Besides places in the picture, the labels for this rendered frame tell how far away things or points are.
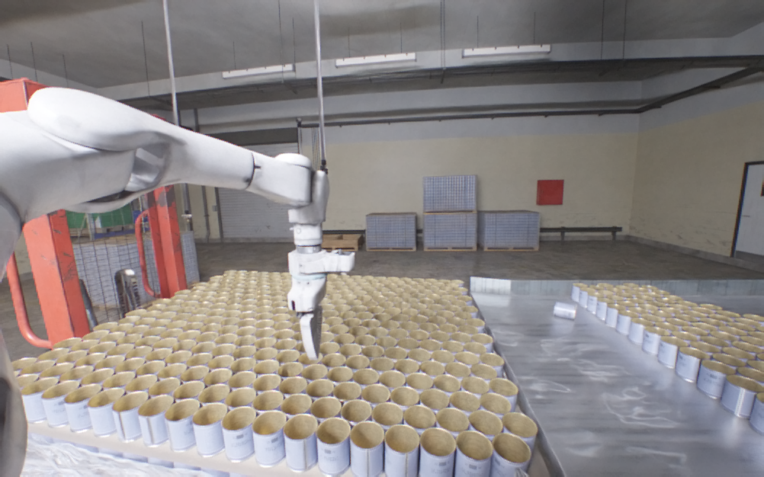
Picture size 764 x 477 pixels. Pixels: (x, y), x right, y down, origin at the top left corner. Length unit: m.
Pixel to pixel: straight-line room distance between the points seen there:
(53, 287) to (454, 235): 7.55
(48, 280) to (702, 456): 1.98
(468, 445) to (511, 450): 0.08
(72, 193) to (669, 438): 1.13
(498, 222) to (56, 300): 7.93
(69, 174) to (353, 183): 9.53
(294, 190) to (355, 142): 9.40
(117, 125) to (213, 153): 0.12
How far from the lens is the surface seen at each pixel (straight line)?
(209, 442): 0.79
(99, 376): 1.11
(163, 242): 1.93
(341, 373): 0.86
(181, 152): 0.43
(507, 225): 8.29
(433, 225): 7.96
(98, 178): 0.37
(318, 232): 0.59
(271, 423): 0.77
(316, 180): 0.56
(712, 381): 1.22
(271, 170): 0.49
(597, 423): 0.97
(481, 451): 0.73
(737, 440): 1.11
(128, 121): 0.38
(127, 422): 0.91
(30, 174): 0.33
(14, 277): 1.72
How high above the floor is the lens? 1.65
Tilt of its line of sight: 9 degrees down
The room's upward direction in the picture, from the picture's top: 2 degrees counter-clockwise
